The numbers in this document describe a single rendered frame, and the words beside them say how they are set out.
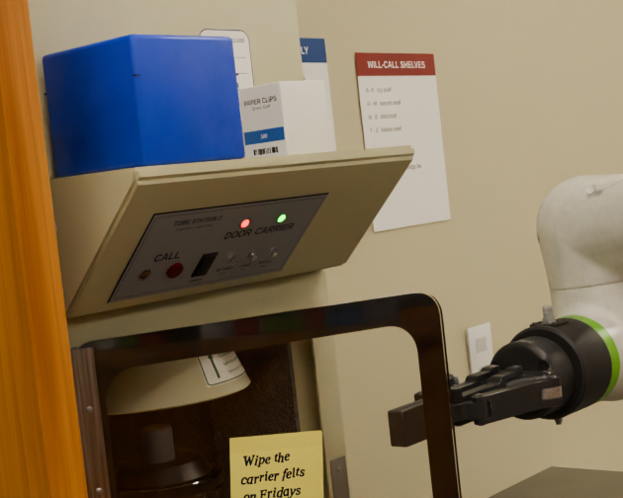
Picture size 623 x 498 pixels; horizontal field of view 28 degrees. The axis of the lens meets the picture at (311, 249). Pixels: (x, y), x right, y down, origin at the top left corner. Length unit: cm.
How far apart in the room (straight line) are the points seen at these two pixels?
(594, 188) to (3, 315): 67
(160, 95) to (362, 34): 110
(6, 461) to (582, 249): 66
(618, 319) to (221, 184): 54
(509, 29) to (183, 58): 147
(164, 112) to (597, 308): 58
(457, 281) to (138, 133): 129
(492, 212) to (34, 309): 147
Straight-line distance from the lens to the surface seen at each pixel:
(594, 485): 214
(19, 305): 80
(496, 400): 108
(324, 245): 107
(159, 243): 89
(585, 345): 122
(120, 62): 86
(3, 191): 80
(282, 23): 113
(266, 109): 100
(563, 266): 130
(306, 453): 98
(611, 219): 125
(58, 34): 95
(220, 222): 92
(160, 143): 85
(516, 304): 224
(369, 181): 104
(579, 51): 252
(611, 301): 129
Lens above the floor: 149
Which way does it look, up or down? 3 degrees down
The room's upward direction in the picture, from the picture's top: 6 degrees counter-clockwise
